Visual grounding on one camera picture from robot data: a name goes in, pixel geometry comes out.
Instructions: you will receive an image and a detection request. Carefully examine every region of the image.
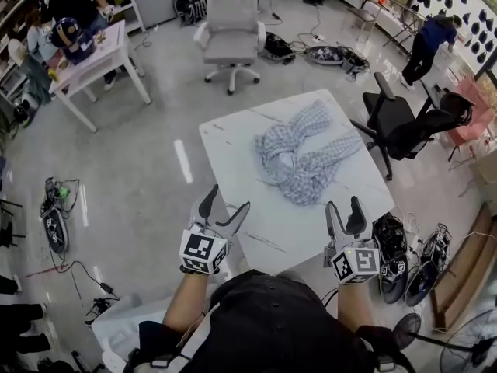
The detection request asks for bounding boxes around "black power adapter cable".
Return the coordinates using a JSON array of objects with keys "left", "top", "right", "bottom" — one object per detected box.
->
[{"left": 57, "top": 260, "right": 120, "bottom": 299}]

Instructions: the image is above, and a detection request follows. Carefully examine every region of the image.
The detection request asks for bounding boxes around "blue checked shirt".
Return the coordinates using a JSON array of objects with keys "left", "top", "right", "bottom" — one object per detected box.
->
[{"left": 252, "top": 98, "right": 364, "bottom": 209}]

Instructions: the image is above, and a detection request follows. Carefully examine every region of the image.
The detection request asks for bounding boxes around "clear acrylic stool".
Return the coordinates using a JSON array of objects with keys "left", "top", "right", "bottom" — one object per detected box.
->
[{"left": 341, "top": 5, "right": 381, "bottom": 56}]

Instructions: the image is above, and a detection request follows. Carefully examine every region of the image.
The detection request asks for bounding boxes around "white covered cabinet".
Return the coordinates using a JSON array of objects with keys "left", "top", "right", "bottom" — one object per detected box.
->
[{"left": 90, "top": 292, "right": 176, "bottom": 373}]

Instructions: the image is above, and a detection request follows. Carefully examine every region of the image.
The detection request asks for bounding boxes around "black cable pile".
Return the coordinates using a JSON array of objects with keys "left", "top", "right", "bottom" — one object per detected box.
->
[{"left": 371, "top": 212, "right": 409, "bottom": 264}]

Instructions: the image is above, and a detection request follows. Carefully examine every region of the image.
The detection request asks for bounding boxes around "pink chair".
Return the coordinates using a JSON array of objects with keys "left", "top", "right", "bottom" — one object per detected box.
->
[{"left": 450, "top": 76, "right": 497, "bottom": 141}]

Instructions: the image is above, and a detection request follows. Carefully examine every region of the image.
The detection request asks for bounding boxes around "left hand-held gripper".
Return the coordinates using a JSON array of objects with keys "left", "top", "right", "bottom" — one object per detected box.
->
[{"left": 178, "top": 183, "right": 252, "bottom": 277}]

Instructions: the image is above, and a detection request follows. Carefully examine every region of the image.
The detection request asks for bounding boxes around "person's left forearm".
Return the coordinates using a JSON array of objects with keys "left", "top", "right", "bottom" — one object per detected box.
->
[{"left": 161, "top": 272, "right": 213, "bottom": 334}]

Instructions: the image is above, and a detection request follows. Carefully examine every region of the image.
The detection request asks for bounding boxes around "wooden bench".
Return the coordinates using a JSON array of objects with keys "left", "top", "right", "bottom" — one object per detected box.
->
[{"left": 429, "top": 202, "right": 497, "bottom": 330}]

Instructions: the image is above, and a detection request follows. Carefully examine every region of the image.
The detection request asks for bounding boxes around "white cable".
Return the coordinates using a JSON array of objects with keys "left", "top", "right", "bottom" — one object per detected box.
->
[{"left": 403, "top": 210, "right": 428, "bottom": 258}]

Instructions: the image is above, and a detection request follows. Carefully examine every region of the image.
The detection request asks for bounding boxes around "group of black hanging helmets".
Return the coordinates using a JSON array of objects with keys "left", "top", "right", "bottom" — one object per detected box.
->
[{"left": 413, "top": 0, "right": 497, "bottom": 64}]

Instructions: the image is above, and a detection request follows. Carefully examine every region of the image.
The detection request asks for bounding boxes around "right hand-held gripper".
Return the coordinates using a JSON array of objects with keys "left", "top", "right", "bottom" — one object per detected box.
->
[{"left": 321, "top": 195, "right": 381, "bottom": 286}]

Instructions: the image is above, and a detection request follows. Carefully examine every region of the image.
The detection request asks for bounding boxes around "black cable bundle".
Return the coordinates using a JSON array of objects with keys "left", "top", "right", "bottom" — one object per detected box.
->
[{"left": 83, "top": 296, "right": 120, "bottom": 326}]

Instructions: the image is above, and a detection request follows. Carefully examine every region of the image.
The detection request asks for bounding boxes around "white office chair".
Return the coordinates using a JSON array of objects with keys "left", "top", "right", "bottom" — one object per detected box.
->
[{"left": 193, "top": 0, "right": 268, "bottom": 96}]

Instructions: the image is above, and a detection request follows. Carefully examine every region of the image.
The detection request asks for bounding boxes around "black office chair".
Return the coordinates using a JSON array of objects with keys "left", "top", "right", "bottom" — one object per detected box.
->
[{"left": 348, "top": 71, "right": 475, "bottom": 182}]

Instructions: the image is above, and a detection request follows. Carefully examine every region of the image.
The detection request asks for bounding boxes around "white side table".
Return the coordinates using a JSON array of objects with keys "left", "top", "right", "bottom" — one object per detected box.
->
[{"left": 48, "top": 19, "right": 153, "bottom": 134}]

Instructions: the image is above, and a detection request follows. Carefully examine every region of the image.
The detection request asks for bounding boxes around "dark bead bracelet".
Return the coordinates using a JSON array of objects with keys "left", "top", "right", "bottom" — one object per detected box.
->
[{"left": 179, "top": 265, "right": 221, "bottom": 277}]

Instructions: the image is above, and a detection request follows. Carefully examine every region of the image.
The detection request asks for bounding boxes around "black striped backpack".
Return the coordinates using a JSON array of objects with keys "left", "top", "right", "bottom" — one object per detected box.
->
[{"left": 173, "top": 0, "right": 207, "bottom": 27}]

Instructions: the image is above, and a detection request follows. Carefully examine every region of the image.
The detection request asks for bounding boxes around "black cable tangle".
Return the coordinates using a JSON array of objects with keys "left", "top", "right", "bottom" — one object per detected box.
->
[
  {"left": 40, "top": 176, "right": 81, "bottom": 225},
  {"left": 337, "top": 47, "right": 372, "bottom": 83}
]

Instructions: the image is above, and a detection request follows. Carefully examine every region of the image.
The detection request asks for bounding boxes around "person's right forearm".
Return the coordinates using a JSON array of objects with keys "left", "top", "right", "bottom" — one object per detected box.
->
[{"left": 336, "top": 281, "right": 377, "bottom": 333}]

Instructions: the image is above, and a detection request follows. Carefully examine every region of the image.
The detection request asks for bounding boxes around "person's black shirt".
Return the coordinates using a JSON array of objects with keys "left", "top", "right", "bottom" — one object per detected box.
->
[{"left": 123, "top": 268, "right": 419, "bottom": 373}]

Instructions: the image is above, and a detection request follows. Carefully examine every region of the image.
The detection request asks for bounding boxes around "dark blue domed appliance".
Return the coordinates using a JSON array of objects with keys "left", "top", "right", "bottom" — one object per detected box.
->
[{"left": 49, "top": 16, "right": 97, "bottom": 66}]

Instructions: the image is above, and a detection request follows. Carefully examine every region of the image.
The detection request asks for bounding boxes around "grey shoulder strap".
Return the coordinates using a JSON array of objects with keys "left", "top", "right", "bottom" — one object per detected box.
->
[
  {"left": 149, "top": 302, "right": 223, "bottom": 371},
  {"left": 371, "top": 354, "right": 396, "bottom": 373}
]

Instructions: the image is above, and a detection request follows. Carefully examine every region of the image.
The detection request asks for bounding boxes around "black standing fan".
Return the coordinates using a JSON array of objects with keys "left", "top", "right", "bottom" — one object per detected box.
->
[
  {"left": 407, "top": 308, "right": 497, "bottom": 373},
  {"left": 391, "top": 312, "right": 423, "bottom": 351}
]

